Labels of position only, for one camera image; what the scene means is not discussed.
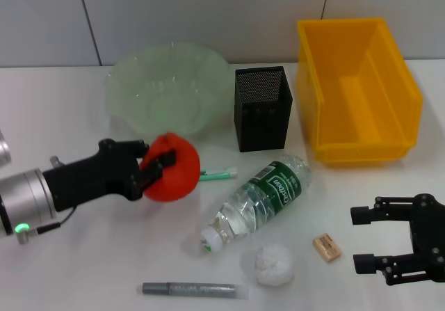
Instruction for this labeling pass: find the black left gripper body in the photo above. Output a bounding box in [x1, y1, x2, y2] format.
[42, 138, 143, 212]

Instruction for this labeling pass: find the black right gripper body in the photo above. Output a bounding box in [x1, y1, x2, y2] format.
[410, 193, 445, 282]

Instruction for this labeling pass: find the orange fruit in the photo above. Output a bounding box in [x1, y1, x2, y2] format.
[140, 132, 202, 203]

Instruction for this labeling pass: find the white paper ball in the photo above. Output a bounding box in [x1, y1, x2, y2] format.
[254, 243, 295, 287]

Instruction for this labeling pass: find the clear green-label water bottle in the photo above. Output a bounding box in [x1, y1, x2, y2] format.
[198, 153, 313, 255]

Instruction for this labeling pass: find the beige eraser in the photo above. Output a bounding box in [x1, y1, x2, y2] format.
[312, 232, 342, 264]

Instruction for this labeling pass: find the green utility knife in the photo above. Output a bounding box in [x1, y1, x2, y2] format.
[198, 166, 239, 182]

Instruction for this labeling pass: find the green glass fruit plate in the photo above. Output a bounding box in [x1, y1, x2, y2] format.
[104, 41, 232, 141]

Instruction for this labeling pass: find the black mesh pen holder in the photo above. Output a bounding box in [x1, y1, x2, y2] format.
[234, 65, 294, 153]

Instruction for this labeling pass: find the silver marker pen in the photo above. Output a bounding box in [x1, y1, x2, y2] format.
[141, 282, 250, 300]

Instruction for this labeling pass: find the yellow plastic bin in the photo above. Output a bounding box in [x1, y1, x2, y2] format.
[296, 17, 424, 168]

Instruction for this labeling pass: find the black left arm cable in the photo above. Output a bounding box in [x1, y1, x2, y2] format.
[36, 206, 76, 235]

